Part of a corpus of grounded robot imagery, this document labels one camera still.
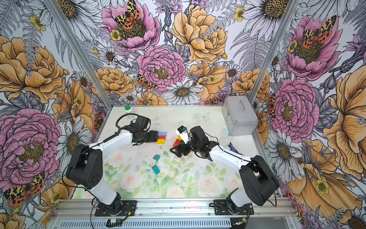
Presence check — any teal block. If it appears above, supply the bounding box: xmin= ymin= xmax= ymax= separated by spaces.
xmin=153 ymin=155 xmax=160 ymax=161
xmin=152 ymin=165 xmax=161 ymax=175

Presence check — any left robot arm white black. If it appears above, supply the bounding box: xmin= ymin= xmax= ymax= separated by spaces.
xmin=64 ymin=114 xmax=158 ymax=215

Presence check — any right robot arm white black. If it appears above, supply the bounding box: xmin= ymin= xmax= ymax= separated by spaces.
xmin=170 ymin=126 xmax=280 ymax=215

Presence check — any white bottle green cap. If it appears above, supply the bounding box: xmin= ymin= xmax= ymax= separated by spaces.
xmin=124 ymin=105 xmax=132 ymax=114

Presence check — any silver metal first-aid case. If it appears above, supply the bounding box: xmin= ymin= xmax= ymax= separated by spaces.
xmin=222 ymin=95 xmax=259 ymax=136

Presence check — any small circuit board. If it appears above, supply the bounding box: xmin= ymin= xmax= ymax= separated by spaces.
xmin=105 ymin=219 xmax=123 ymax=228

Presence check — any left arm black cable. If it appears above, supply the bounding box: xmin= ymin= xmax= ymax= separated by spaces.
xmin=94 ymin=113 xmax=141 ymax=144

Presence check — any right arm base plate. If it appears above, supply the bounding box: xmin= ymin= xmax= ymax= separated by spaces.
xmin=209 ymin=199 xmax=254 ymax=216

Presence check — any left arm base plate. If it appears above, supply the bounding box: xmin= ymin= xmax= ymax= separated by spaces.
xmin=94 ymin=200 xmax=137 ymax=217

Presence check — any aluminium front rail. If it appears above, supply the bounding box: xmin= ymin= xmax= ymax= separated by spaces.
xmin=49 ymin=198 xmax=301 ymax=229

